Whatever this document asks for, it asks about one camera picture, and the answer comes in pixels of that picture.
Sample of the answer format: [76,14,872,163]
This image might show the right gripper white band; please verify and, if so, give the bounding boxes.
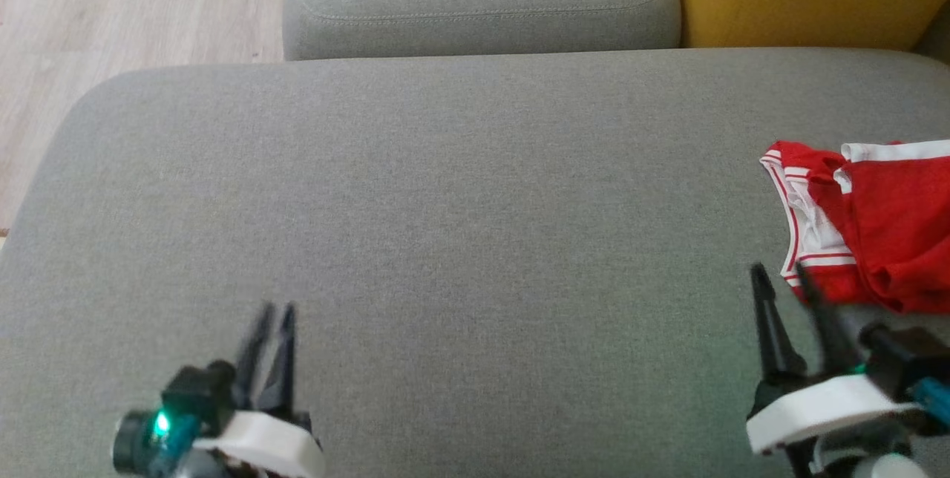
[746,263,921,478]

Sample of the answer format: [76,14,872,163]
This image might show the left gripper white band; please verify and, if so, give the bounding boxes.
[194,302,325,478]

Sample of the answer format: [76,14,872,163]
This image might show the red basketball jersey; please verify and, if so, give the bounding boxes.
[759,140,869,308]

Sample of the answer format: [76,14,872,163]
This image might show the red white-striped basketball shorts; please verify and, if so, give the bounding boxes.
[805,139,950,314]

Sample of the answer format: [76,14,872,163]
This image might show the wide grey chaise cushion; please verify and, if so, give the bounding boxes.
[0,48,950,478]

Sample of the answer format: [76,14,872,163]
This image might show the teal right camera cable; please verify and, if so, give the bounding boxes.
[911,378,950,430]

